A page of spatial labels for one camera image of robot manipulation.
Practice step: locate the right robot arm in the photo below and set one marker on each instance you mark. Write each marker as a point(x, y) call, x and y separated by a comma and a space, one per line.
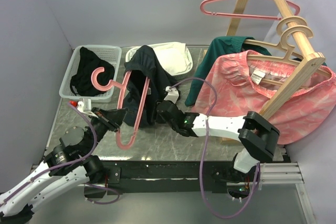
point(258, 136)

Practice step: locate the white plastic basket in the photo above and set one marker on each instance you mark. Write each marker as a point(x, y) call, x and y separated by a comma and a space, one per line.
point(181, 61)

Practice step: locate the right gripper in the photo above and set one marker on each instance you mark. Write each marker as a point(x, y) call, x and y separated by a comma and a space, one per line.
point(158, 117)

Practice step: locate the beige wooden hanger front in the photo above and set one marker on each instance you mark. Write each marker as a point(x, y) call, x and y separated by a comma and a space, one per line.
point(264, 57)

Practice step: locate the beige wooden hanger rear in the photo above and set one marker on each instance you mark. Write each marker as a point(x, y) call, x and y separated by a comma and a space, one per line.
point(283, 45)

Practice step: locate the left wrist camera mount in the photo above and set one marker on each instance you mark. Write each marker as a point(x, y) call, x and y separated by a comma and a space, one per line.
point(84, 106)

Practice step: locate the white cloth in basket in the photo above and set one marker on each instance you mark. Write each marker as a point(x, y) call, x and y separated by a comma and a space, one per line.
point(173, 58)

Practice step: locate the aluminium frame rail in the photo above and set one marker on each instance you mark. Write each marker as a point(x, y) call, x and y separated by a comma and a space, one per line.
point(280, 197)

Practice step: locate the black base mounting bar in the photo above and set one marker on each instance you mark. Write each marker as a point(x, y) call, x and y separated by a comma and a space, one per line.
point(170, 177)

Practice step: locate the beige wooden hanger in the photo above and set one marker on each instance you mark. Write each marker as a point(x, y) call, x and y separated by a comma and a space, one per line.
point(264, 57)
point(283, 45)

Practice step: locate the black drawstring garment in basket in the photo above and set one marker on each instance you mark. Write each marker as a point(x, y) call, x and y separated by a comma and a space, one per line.
point(80, 83)

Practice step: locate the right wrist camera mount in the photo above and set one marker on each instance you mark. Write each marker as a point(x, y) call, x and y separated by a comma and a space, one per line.
point(172, 94)

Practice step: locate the pink patterned shorts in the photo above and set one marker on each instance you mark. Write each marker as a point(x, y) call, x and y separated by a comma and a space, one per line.
point(231, 90)

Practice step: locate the wooden clothes rack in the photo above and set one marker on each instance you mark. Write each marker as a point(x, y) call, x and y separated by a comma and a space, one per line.
point(294, 40)

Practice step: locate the pink hanger front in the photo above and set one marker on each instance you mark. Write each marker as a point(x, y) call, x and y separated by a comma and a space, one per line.
point(123, 87)

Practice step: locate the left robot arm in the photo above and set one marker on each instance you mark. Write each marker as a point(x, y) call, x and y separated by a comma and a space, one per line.
point(69, 164)

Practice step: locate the grey plastic basket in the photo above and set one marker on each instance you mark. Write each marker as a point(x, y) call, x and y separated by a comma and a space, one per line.
point(111, 54)

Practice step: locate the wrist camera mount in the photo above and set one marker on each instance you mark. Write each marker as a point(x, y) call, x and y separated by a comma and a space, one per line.
point(84, 106)
point(172, 94)

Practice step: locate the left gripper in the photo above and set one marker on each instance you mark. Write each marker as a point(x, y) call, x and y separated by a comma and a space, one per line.
point(112, 118)

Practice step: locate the green shorts on rack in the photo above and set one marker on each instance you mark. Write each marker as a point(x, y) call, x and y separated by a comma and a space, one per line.
point(219, 46)

